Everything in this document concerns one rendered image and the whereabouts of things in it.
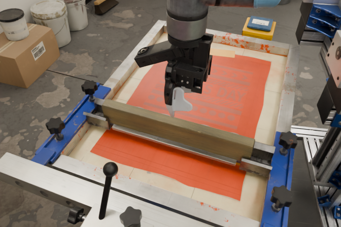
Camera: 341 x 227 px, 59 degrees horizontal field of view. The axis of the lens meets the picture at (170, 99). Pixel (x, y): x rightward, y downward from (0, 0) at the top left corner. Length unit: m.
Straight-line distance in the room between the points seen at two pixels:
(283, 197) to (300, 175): 1.15
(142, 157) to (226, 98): 0.35
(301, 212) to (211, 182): 0.97
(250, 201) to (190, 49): 0.39
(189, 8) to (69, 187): 0.44
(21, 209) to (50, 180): 1.28
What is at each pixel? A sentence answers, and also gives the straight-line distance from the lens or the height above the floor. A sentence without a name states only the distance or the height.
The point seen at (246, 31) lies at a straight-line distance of 1.38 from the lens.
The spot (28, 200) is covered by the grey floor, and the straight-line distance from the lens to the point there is 2.02.
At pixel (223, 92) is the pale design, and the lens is 1.02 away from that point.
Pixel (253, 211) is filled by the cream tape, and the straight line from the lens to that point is 0.77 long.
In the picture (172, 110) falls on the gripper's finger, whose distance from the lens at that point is 0.68.
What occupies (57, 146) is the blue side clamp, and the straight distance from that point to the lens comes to 0.84.
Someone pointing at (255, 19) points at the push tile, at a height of 0.97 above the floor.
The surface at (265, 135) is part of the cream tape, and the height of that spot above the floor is 0.95.
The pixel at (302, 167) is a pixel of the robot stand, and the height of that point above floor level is 0.21.
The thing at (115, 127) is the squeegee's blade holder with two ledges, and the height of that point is 0.99.
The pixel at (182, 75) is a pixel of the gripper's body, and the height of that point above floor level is 1.24.
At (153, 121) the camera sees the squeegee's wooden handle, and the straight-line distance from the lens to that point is 0.78.
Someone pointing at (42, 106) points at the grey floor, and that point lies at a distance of 2.53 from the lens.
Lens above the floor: 1.62
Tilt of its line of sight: 43 degrees down
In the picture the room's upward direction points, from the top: straight up
